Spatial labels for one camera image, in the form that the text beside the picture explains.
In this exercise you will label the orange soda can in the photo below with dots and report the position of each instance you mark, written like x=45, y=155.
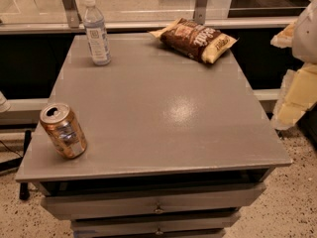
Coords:
x=62, y=126

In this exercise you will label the grey lower drawer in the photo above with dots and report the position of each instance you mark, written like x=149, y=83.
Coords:
x=155, y=225

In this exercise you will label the clear plastic water bottle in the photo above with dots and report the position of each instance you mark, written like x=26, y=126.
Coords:
x=96, y=33

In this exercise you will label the metal railing post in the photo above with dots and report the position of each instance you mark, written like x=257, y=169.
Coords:
x=72, y=14
x=199, y=14

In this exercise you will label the brown chip bag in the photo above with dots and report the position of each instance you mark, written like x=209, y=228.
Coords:
x=198, y=42

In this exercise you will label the grey top drawer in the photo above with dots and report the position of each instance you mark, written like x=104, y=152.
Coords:
x=153, y=201

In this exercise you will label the metal railing post right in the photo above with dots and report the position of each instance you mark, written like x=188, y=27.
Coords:
x=199, y=14

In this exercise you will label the grey drawer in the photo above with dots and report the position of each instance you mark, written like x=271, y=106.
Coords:
x=155, y=225
x=153, y=201

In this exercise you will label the metal railing post left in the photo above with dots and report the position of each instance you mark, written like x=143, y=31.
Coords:
x=72, y=14

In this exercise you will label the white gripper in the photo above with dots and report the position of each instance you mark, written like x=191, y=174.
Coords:
x=306, y=34

